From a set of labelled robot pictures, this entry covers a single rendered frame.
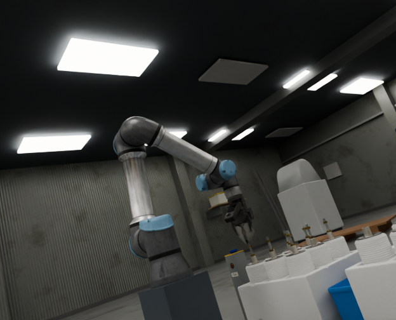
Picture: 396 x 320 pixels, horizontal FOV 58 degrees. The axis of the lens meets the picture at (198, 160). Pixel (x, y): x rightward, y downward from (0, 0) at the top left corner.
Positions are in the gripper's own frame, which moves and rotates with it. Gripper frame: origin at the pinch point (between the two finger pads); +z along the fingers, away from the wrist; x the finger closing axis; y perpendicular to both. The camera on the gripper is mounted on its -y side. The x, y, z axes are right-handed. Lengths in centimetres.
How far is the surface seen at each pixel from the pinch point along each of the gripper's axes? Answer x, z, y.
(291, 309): -14.9, 27.0, -13.9
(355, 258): -37.3, 18.6, 9.3
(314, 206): 92, -16, 451
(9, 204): 612, -210, 255
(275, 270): -11.5, 13.4, -8.6
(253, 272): -0.1, 12.2, -4.2
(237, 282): 15.7, 16.2, 7.7
